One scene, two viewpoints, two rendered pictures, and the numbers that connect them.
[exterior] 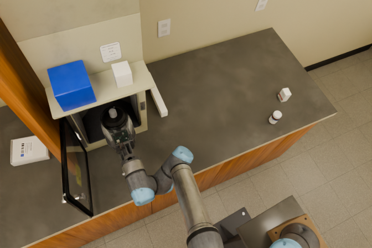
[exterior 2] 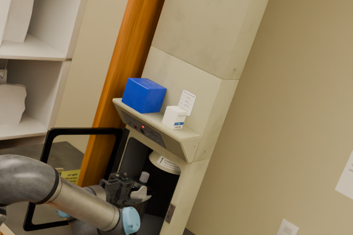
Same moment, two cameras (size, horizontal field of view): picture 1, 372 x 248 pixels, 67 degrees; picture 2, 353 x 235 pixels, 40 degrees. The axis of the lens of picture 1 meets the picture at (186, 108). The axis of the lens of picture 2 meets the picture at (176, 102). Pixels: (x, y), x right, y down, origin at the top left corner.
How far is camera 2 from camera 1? 1.20 m
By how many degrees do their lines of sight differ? 65
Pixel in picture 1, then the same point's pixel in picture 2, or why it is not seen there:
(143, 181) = not seen: hidden behind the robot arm
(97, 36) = (187, 77)
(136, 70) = (187, 131)
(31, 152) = not seen: hidden behind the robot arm
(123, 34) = (202, 91)
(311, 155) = not seen: outside the picture
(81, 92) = (141, 89)
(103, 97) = (147, 116)
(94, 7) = (199, 51)
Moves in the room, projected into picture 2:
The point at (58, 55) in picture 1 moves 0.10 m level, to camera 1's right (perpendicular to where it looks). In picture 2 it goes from (159, 74) to (167, 83)
